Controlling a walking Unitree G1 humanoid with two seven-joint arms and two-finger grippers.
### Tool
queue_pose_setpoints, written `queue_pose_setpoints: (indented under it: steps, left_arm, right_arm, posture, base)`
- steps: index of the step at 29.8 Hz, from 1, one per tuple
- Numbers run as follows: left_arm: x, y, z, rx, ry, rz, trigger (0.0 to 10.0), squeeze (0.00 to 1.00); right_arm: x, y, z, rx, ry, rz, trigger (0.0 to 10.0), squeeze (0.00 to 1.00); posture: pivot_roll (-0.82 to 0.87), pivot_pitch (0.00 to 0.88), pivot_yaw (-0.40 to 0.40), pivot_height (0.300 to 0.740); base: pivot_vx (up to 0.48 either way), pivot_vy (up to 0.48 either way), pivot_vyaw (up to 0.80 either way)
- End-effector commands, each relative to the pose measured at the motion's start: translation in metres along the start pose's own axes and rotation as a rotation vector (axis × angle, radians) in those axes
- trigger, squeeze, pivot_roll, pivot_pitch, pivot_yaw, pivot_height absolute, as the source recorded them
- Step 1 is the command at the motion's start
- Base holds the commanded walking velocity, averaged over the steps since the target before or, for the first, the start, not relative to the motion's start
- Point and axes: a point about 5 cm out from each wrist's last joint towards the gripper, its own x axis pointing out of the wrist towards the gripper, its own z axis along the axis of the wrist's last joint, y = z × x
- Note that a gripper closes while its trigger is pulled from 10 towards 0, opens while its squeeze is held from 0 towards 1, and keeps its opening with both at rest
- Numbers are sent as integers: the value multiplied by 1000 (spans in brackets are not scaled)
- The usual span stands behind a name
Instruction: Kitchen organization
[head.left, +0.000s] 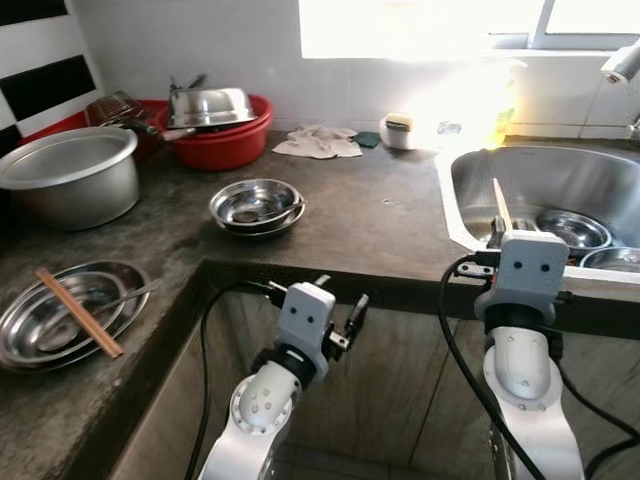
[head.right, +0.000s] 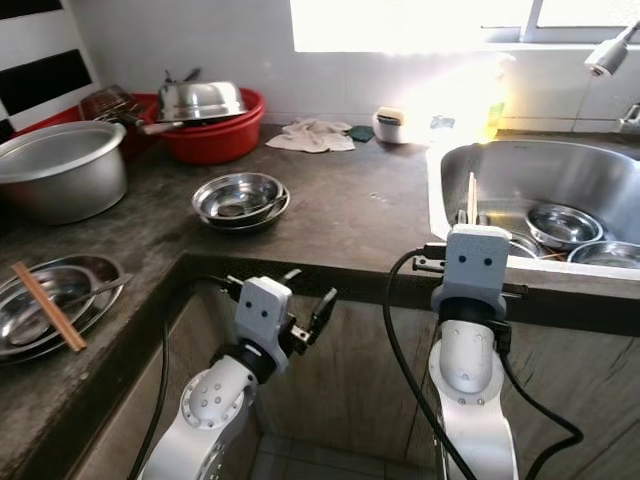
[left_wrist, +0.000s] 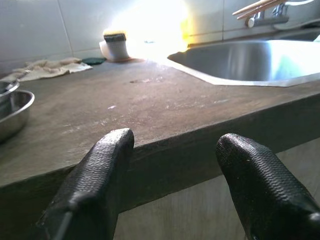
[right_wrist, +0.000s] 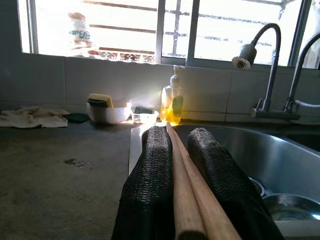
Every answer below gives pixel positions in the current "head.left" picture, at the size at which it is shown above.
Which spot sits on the pale wooden chopstick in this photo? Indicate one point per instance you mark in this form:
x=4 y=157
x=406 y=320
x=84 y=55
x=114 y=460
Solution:
x=501 y=205

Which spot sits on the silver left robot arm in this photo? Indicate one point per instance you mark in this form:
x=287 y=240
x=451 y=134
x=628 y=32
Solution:
x=262 y=410

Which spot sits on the small steel bowl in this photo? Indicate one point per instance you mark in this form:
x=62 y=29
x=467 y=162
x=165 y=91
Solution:
x=575 y=230
x=615 y=260

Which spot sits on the stainless steel sink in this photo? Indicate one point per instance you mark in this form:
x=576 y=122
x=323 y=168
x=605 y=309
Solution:
x=560 y=180

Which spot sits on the steel bowl under deep bowl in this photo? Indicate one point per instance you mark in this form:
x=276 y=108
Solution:
x=290 y=227

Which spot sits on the yellow dish soap bottle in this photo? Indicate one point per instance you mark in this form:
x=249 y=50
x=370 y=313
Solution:
x=503 y=125

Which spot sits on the white soap container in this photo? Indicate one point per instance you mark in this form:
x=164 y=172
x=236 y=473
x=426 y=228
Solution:
x=400 y=135

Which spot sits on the green scouring sponge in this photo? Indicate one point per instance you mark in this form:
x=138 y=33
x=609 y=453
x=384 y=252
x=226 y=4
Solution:
x=368 y=139

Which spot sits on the cream dish cloth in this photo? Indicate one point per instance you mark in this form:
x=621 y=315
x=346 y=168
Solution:
x=318 y=142

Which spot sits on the red plastic basin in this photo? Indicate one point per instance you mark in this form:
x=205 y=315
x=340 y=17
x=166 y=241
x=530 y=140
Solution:
x=225 y=150

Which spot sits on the steel spoon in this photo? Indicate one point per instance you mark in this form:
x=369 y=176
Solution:
x=135 y=292

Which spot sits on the chrome faucet head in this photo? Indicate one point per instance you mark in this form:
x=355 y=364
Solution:
x=622 y=65

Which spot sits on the overturned steel bowl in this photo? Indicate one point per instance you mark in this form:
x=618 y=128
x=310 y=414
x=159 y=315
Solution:
x=210 y=107

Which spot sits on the brown wooden chopstick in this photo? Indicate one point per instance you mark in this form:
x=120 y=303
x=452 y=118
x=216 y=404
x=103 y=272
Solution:
x=84 y=310
x=78 y=313

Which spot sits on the shallow steel dish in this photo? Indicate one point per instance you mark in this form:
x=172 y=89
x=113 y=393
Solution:
x=40 y=320

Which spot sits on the large aluminium pot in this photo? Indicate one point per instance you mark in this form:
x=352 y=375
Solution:
x=70 y=190

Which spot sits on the wide steel plate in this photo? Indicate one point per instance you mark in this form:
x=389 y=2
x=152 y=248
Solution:
x=20 y=350

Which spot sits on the flat red plastic basket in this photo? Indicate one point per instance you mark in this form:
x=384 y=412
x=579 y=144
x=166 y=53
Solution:
x=60 y=125

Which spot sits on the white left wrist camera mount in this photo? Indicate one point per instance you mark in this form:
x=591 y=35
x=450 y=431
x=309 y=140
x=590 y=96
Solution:
x=305 y=315

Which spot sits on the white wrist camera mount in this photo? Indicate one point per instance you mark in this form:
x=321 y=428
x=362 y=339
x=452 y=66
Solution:
x=530 y=270
x=305 y=315

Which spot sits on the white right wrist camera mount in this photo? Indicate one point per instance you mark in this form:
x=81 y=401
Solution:
x=530 y=270

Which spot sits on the grey window frame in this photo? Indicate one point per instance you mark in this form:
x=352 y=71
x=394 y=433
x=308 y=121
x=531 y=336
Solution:
x=540 y=25

